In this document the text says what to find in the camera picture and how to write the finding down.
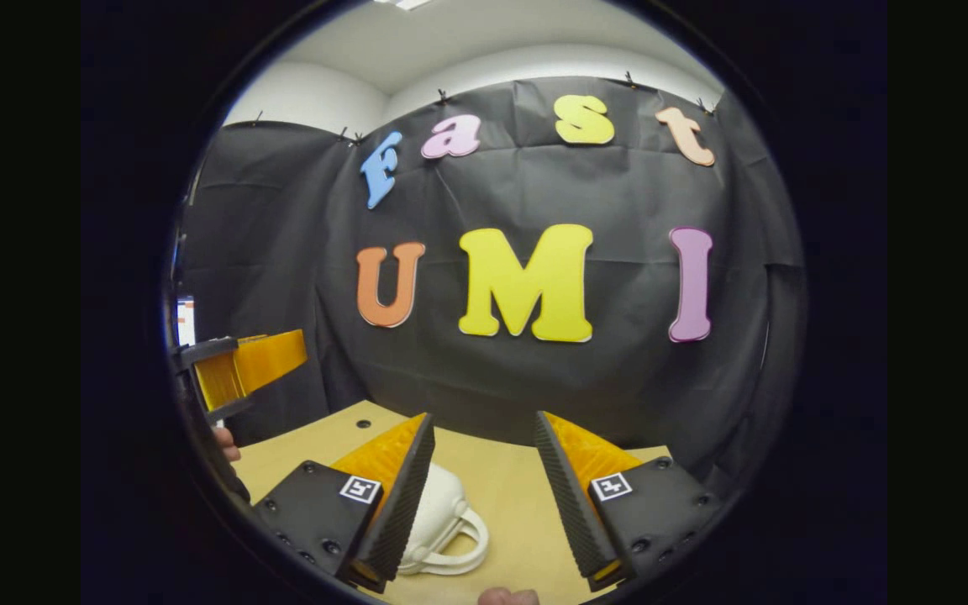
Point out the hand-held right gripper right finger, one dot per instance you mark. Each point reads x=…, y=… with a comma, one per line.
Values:
x=572, y=504

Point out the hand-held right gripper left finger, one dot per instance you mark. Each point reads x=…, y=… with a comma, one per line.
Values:
x=404, y=504

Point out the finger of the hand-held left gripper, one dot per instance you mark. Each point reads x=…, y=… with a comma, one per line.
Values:
x=265, y=361

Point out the white suitcase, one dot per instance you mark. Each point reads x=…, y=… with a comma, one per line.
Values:
x=442, y=504

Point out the bright screen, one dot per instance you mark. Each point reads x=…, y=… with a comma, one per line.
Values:
x=186, y=321

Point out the black backdrop cloth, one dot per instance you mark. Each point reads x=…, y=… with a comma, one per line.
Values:
x=492, y=378

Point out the row of black cloth clips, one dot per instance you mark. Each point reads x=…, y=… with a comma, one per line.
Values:
x=442, y=97

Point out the long ceiling light panel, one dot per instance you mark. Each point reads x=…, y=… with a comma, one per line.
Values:
x=404, y=3

